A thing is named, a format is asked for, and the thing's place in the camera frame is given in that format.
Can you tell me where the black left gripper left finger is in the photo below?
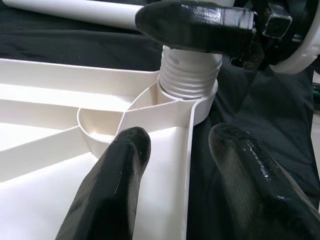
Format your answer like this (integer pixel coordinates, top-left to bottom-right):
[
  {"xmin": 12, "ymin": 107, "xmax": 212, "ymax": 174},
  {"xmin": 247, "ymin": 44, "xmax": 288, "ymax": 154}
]
[{"xmin": 55, "ymin": 125, "xmax": 152, "ymax": 240}]

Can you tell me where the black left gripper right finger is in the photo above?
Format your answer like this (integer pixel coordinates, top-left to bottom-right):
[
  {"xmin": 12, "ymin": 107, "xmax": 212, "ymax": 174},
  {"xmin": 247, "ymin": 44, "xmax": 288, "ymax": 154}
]
[{"xmin": 208, "ymin": 122, "xmax": 320, "ymax": 240}]

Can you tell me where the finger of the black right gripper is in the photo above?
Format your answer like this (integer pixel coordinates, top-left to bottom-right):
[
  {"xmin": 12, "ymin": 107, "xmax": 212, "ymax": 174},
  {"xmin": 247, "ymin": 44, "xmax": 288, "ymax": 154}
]
[{"xmin": 134, "ymin": 0, "xmax": 256, "ymax": 55}]

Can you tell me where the white plastic table leg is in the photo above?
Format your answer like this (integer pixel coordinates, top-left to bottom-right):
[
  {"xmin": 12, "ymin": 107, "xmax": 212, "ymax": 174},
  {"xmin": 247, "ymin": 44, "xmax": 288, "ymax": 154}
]
[
  {"xmin": 2, "ymin": 0, "xmax": 146, "ymax": 30},
  {"xmin": 156, "ymin": 44, "xmax": 224, "ymax": 100}
]

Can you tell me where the white plastic children table top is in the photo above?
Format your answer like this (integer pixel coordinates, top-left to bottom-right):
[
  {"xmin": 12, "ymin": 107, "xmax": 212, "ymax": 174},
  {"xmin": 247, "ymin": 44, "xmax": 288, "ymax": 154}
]
[{"xmin": 0, "ymin": 57, "xmax": 219, "ymax": 240}]

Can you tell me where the black table cloth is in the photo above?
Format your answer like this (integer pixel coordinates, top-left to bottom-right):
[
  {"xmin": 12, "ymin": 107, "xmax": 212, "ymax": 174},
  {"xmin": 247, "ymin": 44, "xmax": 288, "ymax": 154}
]
[{"xmin": 0, "ymin": 0, "xmax": 320, "ymax": 240}]

